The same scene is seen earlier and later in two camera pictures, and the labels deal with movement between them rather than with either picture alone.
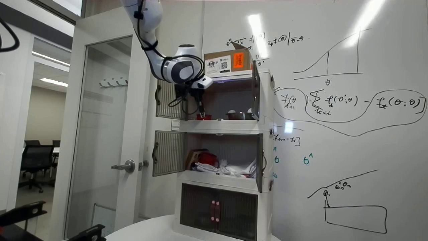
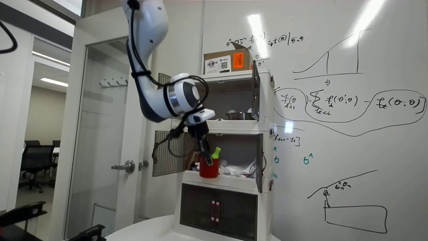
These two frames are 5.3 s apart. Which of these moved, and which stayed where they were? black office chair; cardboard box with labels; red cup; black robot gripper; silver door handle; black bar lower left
Moved: red cup; black robot gripper
Stayed: black office chair; black bar lower left; silver door handle; cardboard box with labels
